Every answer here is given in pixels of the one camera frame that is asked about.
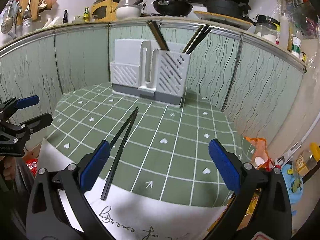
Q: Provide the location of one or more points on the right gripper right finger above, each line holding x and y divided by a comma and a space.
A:
227, 164

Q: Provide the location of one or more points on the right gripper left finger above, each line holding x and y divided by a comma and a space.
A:
91, 165

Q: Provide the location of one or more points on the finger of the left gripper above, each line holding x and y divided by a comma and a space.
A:
21, 103
37, 123

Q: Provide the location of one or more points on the black chopstick five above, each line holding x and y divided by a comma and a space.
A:
129, 122

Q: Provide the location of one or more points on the black chopstick one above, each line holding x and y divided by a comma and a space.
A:
195, 39

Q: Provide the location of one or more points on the person's left hand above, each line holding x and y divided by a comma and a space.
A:
9, 172

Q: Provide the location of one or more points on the orange plastic bag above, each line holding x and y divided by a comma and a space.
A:
260, 157

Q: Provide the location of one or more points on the green checkered tablecloth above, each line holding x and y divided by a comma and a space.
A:
166, 186

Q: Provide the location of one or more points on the blue plastic container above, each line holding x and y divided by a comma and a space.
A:
294, 184

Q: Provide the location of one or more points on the yellow lid glass jar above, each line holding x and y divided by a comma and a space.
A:
306, 161

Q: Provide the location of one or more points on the white pipe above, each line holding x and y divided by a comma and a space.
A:
313, 125

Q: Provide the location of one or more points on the dark glass bottle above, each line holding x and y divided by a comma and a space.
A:
65, 17

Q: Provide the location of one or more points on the green glass bottle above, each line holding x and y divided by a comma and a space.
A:
86, 16

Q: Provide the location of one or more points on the white utensil holder rack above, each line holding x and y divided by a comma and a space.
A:
141, 68

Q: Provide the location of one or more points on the yellow microwave oven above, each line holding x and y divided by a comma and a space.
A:
104, 11

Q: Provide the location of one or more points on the green label white bottle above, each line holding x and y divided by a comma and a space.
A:
296, 45

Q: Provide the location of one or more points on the clear salt container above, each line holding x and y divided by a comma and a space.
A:
267, 31

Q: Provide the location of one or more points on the white rice cooker pot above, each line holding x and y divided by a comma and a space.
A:
128, 9

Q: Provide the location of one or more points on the white squeeze bottle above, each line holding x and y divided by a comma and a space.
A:
284, 32

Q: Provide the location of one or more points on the black cooking pot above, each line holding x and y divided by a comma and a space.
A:
227, 7

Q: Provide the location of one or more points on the black wok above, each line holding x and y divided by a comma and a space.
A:
176, 8

